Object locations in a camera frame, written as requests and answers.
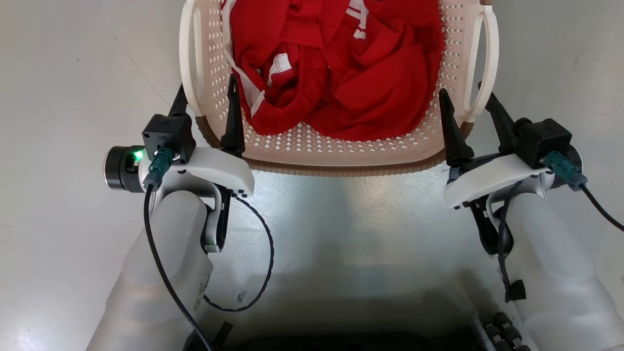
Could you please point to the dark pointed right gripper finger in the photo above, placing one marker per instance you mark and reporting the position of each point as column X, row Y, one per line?
column 499, row 119
column 454, row 134

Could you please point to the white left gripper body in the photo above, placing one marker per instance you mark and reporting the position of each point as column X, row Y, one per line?
column 214, row 168

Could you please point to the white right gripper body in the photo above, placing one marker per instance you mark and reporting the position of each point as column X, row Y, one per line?
column 487, row 176

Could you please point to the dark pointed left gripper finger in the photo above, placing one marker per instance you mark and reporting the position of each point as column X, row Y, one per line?
column 178, row 103
column 233, row 124

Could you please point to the beige perforated plastic laundry basket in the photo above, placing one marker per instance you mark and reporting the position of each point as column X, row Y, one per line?
column 341, row 152

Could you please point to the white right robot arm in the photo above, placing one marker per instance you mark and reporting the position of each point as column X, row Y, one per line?
column 555, row 273

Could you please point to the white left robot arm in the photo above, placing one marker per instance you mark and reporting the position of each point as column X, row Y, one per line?
column 146, row 273

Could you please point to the dark robot base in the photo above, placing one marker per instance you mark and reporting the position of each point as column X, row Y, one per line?
column 341, row 341

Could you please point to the red garment with white trim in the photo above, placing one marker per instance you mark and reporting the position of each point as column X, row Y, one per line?
column 370, row 92

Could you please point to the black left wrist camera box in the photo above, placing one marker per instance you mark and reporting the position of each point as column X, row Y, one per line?
column 170, row 132

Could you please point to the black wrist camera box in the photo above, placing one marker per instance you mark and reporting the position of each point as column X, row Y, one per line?
column 170, row 132
column 543, row 139

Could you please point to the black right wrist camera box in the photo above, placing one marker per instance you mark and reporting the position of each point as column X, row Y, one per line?
column 543, row 139

